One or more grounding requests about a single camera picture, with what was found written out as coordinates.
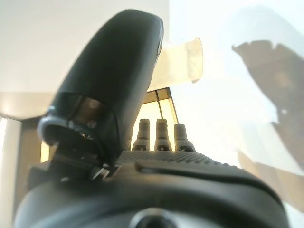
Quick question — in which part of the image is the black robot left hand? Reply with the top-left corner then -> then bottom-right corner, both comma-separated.
14,9 -> 289,228

